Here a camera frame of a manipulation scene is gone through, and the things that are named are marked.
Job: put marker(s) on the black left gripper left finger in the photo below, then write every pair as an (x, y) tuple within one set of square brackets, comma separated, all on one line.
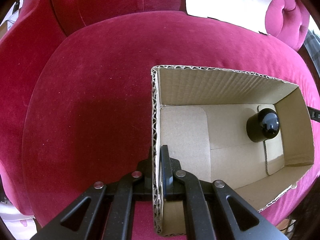
[(145, 181)]

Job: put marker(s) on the brown paper sheet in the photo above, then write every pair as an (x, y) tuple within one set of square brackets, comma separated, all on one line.
[(248, 14)]

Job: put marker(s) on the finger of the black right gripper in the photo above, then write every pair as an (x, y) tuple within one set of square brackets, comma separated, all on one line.
[(314, 114)]

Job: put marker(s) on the cardboard box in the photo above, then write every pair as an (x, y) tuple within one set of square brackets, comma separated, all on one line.
[(200, 113)]

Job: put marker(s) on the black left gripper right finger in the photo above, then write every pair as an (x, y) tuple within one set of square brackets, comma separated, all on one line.
[(169, 166)]

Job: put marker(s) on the red velvet sofa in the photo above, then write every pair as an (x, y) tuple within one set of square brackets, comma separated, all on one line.
[(76, 85)]

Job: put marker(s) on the grey plaid blanket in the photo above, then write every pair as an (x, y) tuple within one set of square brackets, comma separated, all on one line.
[(312, 44)]

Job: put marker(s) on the black round jar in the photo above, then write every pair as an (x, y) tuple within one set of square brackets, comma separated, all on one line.
[(262, 126)]

